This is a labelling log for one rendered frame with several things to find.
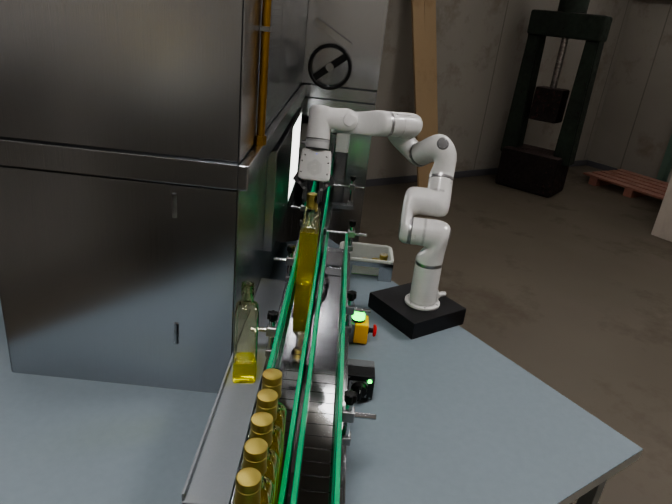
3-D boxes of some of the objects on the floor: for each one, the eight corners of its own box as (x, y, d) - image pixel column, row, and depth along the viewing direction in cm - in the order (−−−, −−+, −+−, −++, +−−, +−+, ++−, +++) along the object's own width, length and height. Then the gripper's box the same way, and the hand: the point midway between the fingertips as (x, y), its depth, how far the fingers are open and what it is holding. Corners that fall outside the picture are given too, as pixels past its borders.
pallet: (719, 207, 691) (722, 198, 686) (682, 215, 640) (685, 205, 635) (617, 176, 792) (620, 168, 787) (578, 181, 741) (581, 172, 736)
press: (518, 175, 738) (570, -44, 635) (575, 195, 673) (643, -45, 571) (483, 179, 701) (532, -53, 599) (540, 200, 636) (606, -55, 534)
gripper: (343, 148, 180) (337, 205, 182) (293, 143, 180) (287, 199, 183) (343, 147, 172) (336, 206, 175) (290, 141, 172) (284, 200, 175)
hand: (312, 196), depth 178 cm, fingers closed on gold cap, 3 cm apart
